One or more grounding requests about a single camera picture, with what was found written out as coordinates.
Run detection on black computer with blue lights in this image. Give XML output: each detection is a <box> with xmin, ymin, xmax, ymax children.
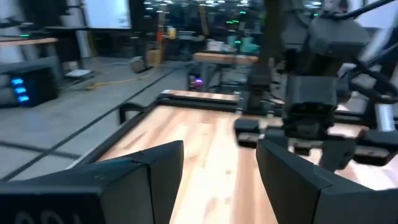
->
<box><xmin>0</xmin><ymin>57</ymin><xmax>60</xmax><ymax>108</ymax></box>

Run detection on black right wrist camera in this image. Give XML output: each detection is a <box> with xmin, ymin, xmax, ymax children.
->
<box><xmin>285</xmin><ymin>76</ymin><xmax>339</xmax><ymax>110</ymax></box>

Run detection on wooden table with black legs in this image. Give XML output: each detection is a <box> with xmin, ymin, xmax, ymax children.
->
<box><xmin>0</xmin><ymin>36</ymin><xmax>59</xmax><ymax>62</ymax></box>

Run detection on white screen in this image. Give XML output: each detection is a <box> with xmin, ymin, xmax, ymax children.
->
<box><xmin>83</xmin><ymin>0</ymin><xmax>132</xmax><ymax>30</ymax></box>

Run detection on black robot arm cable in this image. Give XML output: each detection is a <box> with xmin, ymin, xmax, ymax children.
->
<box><xmin>338</xmin><ymin>0</ymin><xmax>398</xmax><ymax>105</ymax></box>

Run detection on flat white board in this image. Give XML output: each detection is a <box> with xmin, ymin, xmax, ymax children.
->
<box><xmin>64</xmin><ymin>68</ymin><xmax>95</xmax><ymax>79</ymax></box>

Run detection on cardboard box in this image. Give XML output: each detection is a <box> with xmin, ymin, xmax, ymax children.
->
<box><xmin>145</xmin><ymin>49</ymin><xmax>162</xmax><ymax>68</ymax></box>

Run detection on wooden workbench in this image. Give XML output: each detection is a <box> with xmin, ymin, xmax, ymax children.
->
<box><xmin>192</xmin><ymin>52</ymin><xmax>259</xmax><ymax>91</ymax></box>

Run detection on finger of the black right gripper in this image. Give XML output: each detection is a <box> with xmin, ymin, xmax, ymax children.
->
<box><xmin>354</xmin><ymin>129</ymin><xmax>398</xmax><ymax>166</ymax></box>
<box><xmin>234</xmin><ymin>118</ymin><xmax>261</xmax><ymax>147</ymax></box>

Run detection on teal container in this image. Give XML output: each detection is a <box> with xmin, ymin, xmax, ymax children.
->
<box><xmin>226</xmin><ymin>35</ymin><xmax>261</xmax><ymax>54</ymax></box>

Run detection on black computer with purple light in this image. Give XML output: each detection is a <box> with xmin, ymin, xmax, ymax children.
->
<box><xmin>187</xmin><ymin>73</ymin><xmax>206</xmax><ymax>91</ymax></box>

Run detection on grey round column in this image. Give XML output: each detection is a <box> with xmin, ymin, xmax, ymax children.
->
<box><xmin>60</xmin><ymin>0</ymin><xmax>91</xmax><ymax>60</ymax></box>

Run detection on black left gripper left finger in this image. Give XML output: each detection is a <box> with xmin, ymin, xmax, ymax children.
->
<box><xmin>0</xmin><ymin>140</ymin><xmax>185</xmax><ymax>224</ymax></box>

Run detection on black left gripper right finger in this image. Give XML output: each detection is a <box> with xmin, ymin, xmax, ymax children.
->
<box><xmin>255</xmin><ymin>138</ymin><xmax>398</xmax><ymax>224</ymax></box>

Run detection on aluminium frame post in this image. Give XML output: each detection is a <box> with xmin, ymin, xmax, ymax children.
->
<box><xmin>357</xmin><ymin>18</ymin><xmax>398</xmax><ymax>132</ymax></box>

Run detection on yellow floor cable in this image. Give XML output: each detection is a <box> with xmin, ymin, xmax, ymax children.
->
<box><xmin>86</xmin><ymin>73</ymin><xmax>158</xmax><ymax>91</ymax></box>

